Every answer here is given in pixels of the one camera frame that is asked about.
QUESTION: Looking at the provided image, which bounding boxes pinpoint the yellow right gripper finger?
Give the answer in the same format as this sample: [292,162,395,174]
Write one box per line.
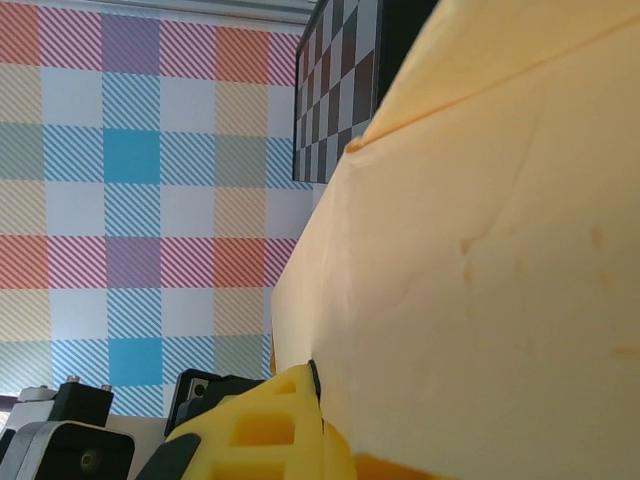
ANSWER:
[134,359,359,480]

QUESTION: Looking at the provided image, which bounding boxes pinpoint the yellow paper box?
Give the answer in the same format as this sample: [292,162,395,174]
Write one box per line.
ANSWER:
[269,0,640,480]

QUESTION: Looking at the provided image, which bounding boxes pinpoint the black and white checkerboard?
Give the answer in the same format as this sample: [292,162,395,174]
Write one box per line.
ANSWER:
[292,0,387,184]

